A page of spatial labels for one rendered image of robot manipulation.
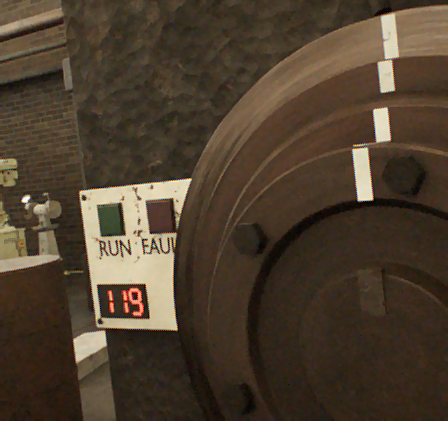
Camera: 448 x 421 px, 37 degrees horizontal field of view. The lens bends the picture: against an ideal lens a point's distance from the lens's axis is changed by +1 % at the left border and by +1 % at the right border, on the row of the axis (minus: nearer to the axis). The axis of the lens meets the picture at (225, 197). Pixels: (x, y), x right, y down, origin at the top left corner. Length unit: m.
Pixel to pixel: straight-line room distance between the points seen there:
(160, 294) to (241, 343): 0.33
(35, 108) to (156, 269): 8.99
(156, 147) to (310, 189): 0.40
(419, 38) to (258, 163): 0.16
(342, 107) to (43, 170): 9.27
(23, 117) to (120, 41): 9.11
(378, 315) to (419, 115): 0.14
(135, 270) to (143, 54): 0.27
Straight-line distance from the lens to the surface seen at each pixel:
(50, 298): 3.36
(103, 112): 0.88
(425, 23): 0.53
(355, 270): 0.46
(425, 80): 0.50
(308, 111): 0.53
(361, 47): 0.54
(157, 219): 0.81
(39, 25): 8.68
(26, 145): 9.95
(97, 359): 4.73
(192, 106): 0.80
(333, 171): 0.45
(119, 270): 0.87
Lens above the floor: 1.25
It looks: 3 degrees down
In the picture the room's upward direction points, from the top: 7 degrees counter-clockwise
